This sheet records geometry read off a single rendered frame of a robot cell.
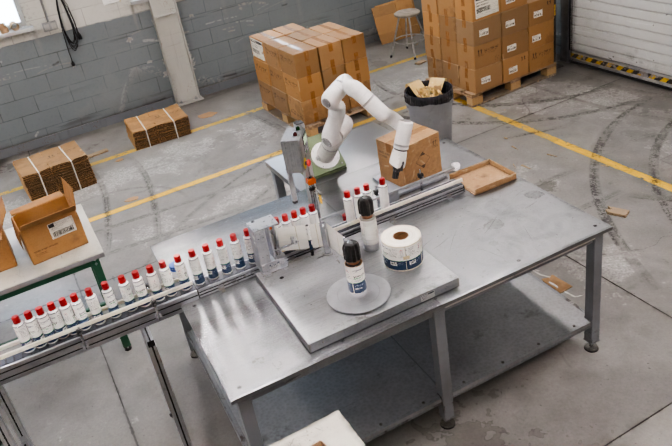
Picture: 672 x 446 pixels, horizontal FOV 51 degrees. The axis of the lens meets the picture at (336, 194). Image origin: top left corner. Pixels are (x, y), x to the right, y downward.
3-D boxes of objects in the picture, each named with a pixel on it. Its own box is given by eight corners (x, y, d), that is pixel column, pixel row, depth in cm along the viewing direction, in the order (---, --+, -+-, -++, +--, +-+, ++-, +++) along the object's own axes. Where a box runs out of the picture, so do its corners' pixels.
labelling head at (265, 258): (263, 275, 358) (253, 233, 346) (255, 264, 369) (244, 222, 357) (288, 265, 363) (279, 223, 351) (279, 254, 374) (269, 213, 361)
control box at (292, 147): (286, 174, 365) (279, 141, 356) (293, 159, 380) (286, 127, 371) (305, 172, 363) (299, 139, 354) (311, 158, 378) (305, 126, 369)
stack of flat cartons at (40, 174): (33, 207, 678) (21, 178, 663) (23, 189, 719) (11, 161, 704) (98, 182, 705) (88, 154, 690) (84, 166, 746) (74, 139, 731)
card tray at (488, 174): (475, 195, 407) (474, 189, 405) (449, 179, 428) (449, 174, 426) (516, 178, 417) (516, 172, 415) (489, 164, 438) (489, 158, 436)
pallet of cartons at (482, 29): (474, 108, 726) (467, -2, 671) (424, 90, 793) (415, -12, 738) (558, 74, 772) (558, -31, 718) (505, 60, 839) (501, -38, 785)
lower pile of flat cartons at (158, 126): (136, 151, 762) (130, 133, 752) (127, 136, 807) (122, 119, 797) (193, 133, 783) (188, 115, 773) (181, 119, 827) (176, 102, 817)
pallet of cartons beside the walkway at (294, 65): (377, 114, 751) (366, 33, 709) (310, 139, 720) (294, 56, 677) (323, 88, 847) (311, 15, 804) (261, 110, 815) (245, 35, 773)
